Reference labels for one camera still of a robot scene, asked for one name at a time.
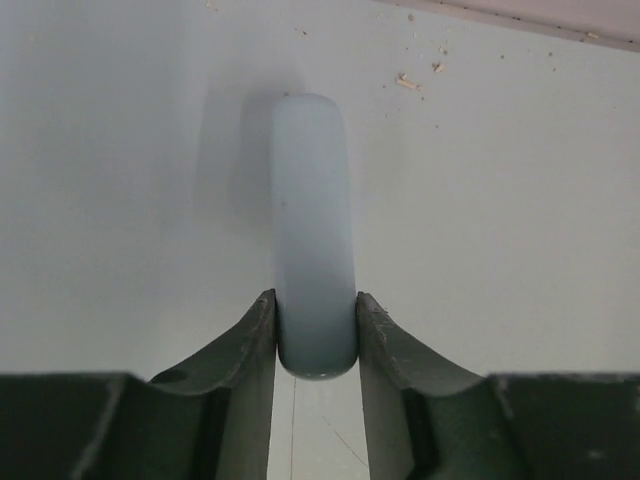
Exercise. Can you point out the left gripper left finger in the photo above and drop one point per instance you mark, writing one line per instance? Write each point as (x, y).
(208, 417)

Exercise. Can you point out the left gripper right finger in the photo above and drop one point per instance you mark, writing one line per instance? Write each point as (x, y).
(426, 417)

